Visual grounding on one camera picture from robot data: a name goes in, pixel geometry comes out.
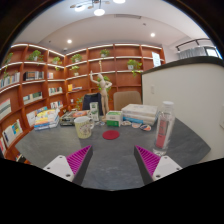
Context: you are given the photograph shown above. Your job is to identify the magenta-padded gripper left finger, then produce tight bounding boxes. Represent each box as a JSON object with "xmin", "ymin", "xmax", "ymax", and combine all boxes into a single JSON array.
[{"xmin": 43, "ymin": 144, "xmax": 94, "ymax": 186}]

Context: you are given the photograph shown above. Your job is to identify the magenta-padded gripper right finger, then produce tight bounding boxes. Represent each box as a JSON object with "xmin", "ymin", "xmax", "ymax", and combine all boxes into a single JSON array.
[{"xmin": 133, "ymin": 144, "xmax": 183, "ymax": 186}]

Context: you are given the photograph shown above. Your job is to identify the clear plastic drink bottle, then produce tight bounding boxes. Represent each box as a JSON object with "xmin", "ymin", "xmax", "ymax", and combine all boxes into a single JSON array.
[{"xmin": 153, "ymin": 100, "xmax": 176, "ymax": 157}]

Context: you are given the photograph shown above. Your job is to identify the yellow striped white mug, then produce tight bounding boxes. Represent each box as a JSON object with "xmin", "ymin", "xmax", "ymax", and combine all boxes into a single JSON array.
[{"xmin": 73, "ymin": 115, "xmax": 95, "ymax": 140}]

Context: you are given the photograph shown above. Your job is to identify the flat round red coaster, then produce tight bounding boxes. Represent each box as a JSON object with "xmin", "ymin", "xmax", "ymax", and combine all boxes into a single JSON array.
[{"xmin": 101, "ymin": 129, "xmax": 121, "ymax": 141}]

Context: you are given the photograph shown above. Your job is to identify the dark flat books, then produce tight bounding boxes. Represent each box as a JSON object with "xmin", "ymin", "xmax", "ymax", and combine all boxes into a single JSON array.
[{"xmin": 59, "ymin": 109, "xmax": 89, "ymax": 127}]

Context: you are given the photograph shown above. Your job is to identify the stack of colourful books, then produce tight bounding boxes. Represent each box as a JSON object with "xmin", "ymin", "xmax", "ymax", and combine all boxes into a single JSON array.
[{"xmin": 33, "ymin": 108, "xmax": 61, "ymax": 131}]

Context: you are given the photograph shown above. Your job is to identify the green and white carton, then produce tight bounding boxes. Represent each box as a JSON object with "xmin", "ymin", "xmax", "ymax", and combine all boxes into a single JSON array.
[{"xmin": 89, "ymin": 101, "xmax": 100, "ymax": 122}]

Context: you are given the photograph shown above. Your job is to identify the beige chair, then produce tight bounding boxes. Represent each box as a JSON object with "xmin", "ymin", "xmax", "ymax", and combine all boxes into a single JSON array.
[{"xmin": 113, "ymin": 90, "xmax": 143, "ymax": 112}]

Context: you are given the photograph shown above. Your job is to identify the white counter with dark top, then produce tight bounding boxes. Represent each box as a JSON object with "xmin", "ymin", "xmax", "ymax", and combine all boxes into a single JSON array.
[{"xmin": 141, "ymin": 55, "xmax": 224, "ymax": 164}]

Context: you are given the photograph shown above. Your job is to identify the wooden artist mannequin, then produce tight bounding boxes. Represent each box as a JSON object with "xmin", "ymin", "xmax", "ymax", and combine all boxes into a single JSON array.
[{"xmin": 89, "ymin": 70, "xmax": 113, "ymax": 118}]

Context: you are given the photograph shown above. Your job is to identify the brown wooden shelf unit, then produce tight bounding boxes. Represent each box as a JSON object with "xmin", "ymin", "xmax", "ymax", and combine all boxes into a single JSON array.
[{"xmin": 0, "ymin": 42, "xmax": 167, "ymax": 164}]

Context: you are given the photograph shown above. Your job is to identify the grey metal railing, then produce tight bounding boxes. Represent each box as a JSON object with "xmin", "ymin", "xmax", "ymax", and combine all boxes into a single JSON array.
[{"xmin": 175, "ymin": 37, "xmax": 221, "ymax": 60}]

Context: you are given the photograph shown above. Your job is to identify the ceiling lights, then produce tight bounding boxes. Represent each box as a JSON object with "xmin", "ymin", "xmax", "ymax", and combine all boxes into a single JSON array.
[{"xmin": 66, "ymin": 0, "xmax": 157, "ymax": 45}]

